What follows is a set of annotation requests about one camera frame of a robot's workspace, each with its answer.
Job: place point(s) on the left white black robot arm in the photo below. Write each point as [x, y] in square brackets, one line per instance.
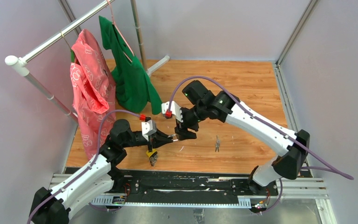
[60, 204]

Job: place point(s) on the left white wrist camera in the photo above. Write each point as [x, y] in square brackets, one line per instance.
[148, 128]

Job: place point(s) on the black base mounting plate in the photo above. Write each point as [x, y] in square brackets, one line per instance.
[190, 188]

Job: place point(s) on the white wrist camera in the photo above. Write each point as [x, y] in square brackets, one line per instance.
[148, 128]
[172, 109]

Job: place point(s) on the aluminium frame rail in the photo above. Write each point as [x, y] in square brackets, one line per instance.
[278, 70]

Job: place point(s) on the yellow black padlock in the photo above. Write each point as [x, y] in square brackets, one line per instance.
[153, 156]

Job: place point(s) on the green garment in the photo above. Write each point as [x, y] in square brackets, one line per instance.
[133, 85]

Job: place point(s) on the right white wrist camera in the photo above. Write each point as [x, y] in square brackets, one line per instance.
[172, 109]

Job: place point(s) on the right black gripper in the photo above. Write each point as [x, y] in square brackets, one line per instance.
[184, 124]

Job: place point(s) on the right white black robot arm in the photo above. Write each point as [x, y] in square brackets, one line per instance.
[289, 146]

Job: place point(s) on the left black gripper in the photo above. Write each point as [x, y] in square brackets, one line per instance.
[156, 143]

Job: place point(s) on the brass padlock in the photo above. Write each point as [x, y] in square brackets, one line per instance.
[175, 137]

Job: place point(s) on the pink patterned garment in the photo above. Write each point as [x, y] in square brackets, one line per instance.
[94, 91]

